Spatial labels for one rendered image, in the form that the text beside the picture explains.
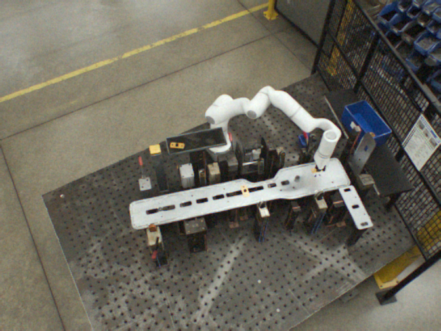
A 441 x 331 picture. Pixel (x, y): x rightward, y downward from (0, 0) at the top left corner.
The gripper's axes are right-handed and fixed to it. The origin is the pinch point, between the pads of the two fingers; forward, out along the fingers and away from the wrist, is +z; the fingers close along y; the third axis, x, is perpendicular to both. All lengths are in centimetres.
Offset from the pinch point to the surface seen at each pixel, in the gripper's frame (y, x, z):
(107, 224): -14, -137, 40
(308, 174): -2.4, -4.0, 9.6
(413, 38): -120, 144, 20
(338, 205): 22.5, 6.3, 11.6
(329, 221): 22.6, 5.8, 32.9
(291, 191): 6.9, -19.0, 9.7
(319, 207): 23.5, -7.7, 5.2
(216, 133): -36, -56, -6
